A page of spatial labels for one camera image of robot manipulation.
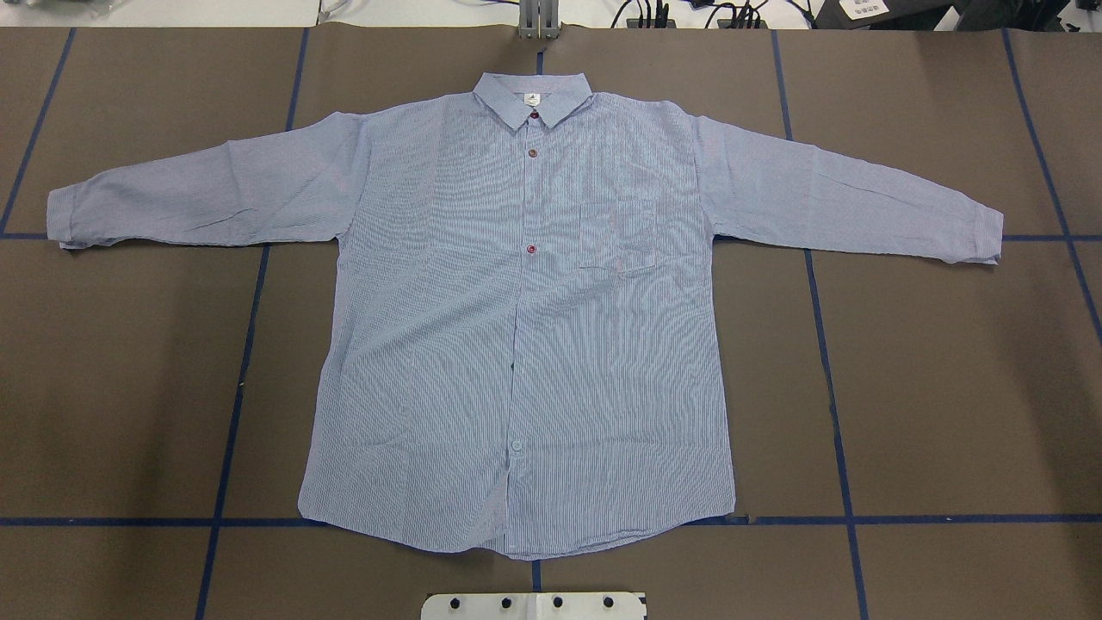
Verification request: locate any light blue striped shirt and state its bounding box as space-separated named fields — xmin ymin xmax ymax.
xmin=45 ymin=73 xmax=1004 ymax=561

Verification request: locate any black box with label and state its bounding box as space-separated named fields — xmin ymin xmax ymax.
xmin=814 ymin=1 xmax=954 ymax=31

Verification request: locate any grey aluminium frame post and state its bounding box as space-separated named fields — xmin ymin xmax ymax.
xmin=518 ymin=0 xmax=561 ymax=40

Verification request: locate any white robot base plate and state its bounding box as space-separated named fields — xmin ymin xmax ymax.
xmin=420 ymin=592 xmax=648 ymax=619

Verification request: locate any black cable bundle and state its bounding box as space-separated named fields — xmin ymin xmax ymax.
xmin=611 ymin=0 xmax=817 ymax=30

